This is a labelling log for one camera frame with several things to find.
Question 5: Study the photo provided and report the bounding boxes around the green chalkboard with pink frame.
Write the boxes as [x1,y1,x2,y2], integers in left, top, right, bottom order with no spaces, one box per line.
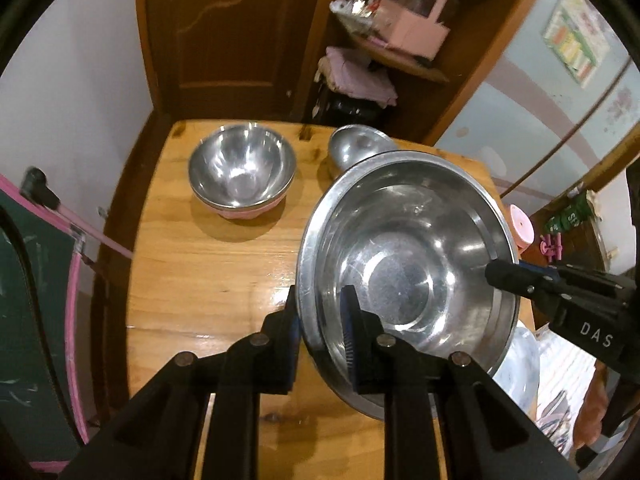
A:
[0,175,91,473]

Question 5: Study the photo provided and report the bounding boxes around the pink-sided steel bowl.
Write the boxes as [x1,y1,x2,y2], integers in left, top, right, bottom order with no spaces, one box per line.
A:
[188,124,297,219]

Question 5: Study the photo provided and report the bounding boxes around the black easel knob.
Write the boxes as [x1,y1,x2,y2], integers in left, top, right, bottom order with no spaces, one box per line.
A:
[21,167,61,211]

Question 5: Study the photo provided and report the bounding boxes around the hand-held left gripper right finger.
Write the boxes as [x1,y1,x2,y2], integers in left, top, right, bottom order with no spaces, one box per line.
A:
[340,284,581,480]

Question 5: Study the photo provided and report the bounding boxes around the white striped cloth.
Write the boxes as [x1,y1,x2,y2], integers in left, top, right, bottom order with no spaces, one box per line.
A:
[535,330,608,453]

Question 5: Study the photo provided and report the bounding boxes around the folded pink cloths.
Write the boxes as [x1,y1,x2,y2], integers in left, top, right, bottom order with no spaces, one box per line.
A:
[317,46,398,108]

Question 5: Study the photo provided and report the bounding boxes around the pink easel leg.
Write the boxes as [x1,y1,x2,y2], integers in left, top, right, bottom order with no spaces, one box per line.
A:
[55,202,133,260]

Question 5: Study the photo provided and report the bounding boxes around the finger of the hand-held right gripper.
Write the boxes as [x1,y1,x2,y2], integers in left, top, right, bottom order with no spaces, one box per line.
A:
[520,261,628,296]
[484,258,566,313]

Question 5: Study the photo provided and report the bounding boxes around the green packet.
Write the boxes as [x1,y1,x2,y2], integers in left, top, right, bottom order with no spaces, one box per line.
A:
[544,192,606,236]

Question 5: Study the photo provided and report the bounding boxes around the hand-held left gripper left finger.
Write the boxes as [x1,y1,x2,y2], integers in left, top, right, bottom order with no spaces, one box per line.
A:
[60,285,303,480]

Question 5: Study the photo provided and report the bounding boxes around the large steel bowl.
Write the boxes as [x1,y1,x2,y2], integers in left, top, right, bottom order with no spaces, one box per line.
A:
[296,152,521,421]

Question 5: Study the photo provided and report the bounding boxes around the brown wooden door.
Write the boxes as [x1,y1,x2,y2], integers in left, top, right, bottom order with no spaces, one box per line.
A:
[135,0,336,121]

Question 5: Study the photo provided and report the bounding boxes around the dark wooden cabinet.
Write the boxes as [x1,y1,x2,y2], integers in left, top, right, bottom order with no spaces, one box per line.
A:
[530,180,631,281]

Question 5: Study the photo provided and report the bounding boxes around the pink plastic stool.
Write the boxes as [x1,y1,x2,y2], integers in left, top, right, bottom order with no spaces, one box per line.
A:
[509,203,536,253]

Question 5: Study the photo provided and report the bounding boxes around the small steel bowl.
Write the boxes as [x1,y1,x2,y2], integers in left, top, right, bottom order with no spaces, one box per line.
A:
[327,125,398,173]

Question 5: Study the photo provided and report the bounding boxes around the pink basket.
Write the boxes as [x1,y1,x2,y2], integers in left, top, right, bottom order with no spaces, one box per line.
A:
[372,0,458,61]

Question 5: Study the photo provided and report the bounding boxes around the black shiny bag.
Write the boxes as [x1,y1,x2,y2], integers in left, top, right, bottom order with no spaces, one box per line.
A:
[315,87,388,126]

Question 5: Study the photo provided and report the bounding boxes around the white patterned plate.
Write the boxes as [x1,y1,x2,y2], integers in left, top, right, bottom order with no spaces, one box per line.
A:
[492,322,542,411]

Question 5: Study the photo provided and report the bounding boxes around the frosted sliding door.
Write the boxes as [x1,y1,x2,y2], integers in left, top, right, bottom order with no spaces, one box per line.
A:
[435,0,640,201]

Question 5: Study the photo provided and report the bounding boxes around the wall poster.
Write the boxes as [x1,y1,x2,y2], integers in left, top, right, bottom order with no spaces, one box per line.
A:
[542,0,612,88]

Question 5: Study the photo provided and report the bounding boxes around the pile of small shelf clutter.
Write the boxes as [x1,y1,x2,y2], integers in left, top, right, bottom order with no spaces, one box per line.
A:
[329,0,388,43]

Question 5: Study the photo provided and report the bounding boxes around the pink toy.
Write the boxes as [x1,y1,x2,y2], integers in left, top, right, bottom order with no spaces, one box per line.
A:
[539,232,565,261]

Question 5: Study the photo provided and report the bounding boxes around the brown wooden shelf cabinet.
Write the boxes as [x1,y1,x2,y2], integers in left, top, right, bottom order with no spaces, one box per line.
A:
[295,0,556,146]

